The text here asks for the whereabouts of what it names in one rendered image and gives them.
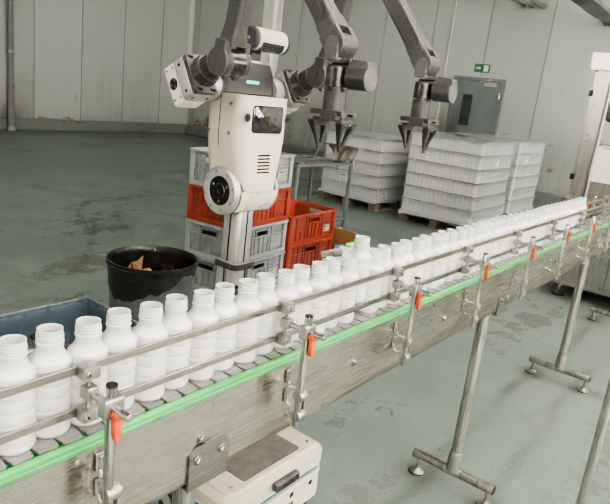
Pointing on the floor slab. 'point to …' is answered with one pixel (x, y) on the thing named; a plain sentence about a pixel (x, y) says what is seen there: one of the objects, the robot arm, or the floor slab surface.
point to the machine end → (606, 278)
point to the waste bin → (119, 285)
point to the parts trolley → (313, 174)
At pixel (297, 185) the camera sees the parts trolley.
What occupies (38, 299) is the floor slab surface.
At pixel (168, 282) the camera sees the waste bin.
